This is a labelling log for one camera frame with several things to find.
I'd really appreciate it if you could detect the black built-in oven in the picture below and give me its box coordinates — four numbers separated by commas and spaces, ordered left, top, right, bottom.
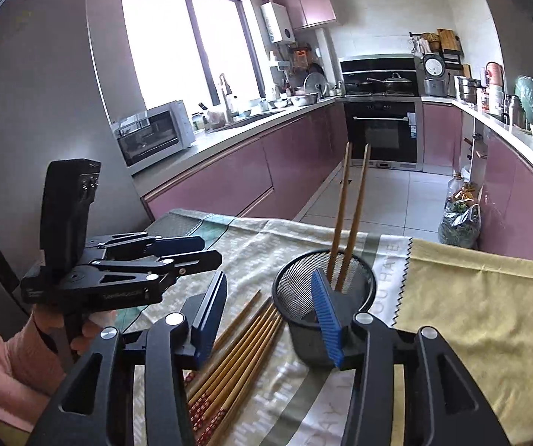
343, 97, 424, 171

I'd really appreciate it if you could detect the pink thermos kettle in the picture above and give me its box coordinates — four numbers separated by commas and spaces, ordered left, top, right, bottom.
485, 61, 504, 116

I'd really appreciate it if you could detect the black wok with lid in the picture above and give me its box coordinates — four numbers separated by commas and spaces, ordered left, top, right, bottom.
382, 72, 414, 95

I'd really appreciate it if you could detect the bag of green vegetables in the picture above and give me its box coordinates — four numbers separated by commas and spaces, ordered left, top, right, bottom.
438, 198, 481, 249

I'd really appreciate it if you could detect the white rice cooker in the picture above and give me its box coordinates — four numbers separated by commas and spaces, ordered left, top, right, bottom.
423, 54, 448, 97

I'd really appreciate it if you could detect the wooden chopstick on table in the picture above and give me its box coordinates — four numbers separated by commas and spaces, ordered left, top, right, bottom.
209, 289, 262, 361
189, 303, 279, 431
187, 302, 275, 410
184, 298, 272, 406
195, 317, 282, 445
189, 304, 282, 445

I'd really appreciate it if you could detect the steel stock pot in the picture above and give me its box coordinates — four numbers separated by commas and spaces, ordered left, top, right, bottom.
454, 75, 481, 105

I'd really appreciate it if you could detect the black range hood stove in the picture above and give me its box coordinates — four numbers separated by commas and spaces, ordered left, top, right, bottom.
339, 54, 420, 98

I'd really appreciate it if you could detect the kitchen faucet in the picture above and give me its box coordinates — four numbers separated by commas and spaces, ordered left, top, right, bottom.
219, 72, 236, 124

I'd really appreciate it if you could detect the black mesh utensil holder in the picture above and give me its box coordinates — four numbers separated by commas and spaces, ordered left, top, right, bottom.
272, 250, 377, 368

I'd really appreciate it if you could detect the white microwave oven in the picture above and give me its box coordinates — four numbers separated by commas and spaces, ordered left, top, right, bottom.
111, 100, 196, 175

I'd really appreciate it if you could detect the white water heater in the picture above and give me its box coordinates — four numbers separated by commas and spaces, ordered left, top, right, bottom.
260, 1, 296, 44

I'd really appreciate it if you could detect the left hand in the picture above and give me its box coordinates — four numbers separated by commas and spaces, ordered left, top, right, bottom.
31, 305, 119, 373

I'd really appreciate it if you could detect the pink wall cabinet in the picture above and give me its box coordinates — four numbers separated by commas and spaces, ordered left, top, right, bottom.
273, 0, 337, 30

